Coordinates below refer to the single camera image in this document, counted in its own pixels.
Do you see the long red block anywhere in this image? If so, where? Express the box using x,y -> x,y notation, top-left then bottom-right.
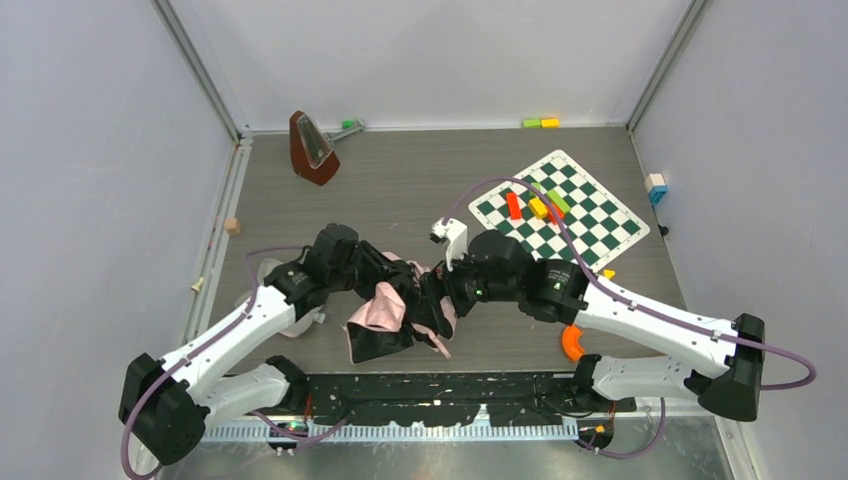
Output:
505,192 -> 523,221

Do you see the small white chess piece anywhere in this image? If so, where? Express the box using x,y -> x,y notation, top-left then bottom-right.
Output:
190,277 -> 204,293

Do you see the brown wooden metronome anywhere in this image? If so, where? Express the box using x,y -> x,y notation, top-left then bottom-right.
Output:
289,111 -> 340,186

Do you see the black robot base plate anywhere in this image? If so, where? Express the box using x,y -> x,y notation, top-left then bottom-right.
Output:
242,370 -> 639,429

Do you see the pink and black folding umbrella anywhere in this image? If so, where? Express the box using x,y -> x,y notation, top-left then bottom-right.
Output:
345,252 -> 457,364

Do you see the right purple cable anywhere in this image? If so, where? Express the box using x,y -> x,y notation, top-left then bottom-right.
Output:
441,176 -> 817,461

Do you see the long green block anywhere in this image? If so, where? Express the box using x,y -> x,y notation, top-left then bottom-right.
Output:
545,190 -> 571,217

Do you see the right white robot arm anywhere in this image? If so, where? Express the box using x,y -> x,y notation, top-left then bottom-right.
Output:
430,223 -> 765,422

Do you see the orange curved block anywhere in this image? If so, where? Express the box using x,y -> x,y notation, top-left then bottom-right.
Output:
560,325 -> 585,364

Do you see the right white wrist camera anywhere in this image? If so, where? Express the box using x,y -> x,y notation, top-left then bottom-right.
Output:
429,217 -> 468,271

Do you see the yellow block on chessboard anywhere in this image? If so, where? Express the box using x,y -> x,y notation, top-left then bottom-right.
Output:
527,198 -> 549,219

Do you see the small red block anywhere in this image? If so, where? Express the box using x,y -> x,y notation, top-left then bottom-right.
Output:
547,205 -> 564,223

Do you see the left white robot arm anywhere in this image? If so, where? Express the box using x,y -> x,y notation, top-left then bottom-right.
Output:
118,224 -> 426,475

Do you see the green white chessboard mat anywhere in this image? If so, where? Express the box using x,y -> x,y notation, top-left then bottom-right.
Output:
468,150 -> 650,272

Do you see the small wooden cube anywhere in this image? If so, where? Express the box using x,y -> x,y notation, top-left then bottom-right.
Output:
223,218 -> 241,235

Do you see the blue and white block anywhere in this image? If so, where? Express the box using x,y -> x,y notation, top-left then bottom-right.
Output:
645,173 -> 668,206

